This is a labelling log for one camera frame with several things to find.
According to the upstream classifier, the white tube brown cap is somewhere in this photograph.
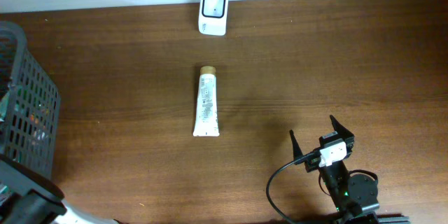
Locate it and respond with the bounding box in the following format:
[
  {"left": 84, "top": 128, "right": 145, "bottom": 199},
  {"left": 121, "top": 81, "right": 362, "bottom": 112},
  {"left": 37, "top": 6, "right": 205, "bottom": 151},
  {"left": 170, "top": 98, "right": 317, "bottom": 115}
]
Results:
[{"left": 192, "top": 66, "right": 220, "bottom": 137}]

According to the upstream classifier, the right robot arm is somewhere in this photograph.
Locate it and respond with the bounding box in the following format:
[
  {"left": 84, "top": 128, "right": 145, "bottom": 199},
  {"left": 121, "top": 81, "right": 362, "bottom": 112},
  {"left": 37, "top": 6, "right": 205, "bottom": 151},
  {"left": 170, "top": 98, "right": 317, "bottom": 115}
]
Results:
[{"left": 289, "top": 115, "right": 410, "bottom": 224}]

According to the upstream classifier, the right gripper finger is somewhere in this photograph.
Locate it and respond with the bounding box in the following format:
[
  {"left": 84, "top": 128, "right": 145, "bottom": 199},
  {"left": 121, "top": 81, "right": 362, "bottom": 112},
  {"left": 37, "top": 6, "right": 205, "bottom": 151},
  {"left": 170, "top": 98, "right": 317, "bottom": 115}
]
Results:
[
  {"left": 330, "top": 115, "right": 354, "bottom": 139},
  {"left": 289, "top": 129, "right": 303, "bottom": 160}
]

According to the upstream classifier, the grey plastic mesh basket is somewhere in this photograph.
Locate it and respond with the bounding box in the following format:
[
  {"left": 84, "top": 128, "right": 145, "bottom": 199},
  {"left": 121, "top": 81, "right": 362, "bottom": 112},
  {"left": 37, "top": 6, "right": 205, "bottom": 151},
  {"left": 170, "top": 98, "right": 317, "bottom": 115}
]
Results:
[{"left": 1, "top": 21, "right": 61, "bottom": 179}]

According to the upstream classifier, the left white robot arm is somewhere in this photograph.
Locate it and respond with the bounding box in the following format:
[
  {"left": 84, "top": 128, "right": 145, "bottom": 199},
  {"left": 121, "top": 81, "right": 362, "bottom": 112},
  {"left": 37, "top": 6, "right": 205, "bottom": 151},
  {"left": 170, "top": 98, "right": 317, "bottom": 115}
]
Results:
[{"left": 1, "top": 155, "right": 119, "bottom": 224}]

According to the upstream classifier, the white barcode scanner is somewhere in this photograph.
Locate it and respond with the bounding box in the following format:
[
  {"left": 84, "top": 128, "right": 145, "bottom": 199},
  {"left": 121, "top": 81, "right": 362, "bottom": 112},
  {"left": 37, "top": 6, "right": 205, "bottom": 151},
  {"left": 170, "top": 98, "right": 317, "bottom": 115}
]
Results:
[{"left": 198, "top": 0, "right": 229, "bottom": 36}]

